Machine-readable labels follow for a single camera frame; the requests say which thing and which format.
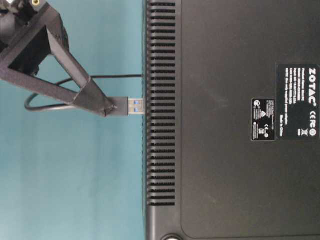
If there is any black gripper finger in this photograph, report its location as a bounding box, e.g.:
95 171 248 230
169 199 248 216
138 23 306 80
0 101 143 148
0 67 110 117
46 26 119 110

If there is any black Zotac mini PC box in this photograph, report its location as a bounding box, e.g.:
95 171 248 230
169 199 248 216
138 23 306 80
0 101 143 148
142 0 320 240

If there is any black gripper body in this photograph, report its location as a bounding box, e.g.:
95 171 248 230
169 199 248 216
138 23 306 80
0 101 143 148
0 0 69 75

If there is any black USB cable with plug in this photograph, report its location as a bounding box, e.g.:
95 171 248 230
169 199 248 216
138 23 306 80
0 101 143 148
24 73 146 118

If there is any small black certification label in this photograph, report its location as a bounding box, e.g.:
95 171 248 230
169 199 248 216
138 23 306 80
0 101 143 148
251 98 276 142

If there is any round black rubber foot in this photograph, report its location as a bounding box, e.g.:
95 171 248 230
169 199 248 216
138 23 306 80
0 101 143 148
161 233 183 240

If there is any large black Zotac label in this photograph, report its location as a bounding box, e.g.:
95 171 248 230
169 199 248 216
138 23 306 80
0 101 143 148
275 63 320 141

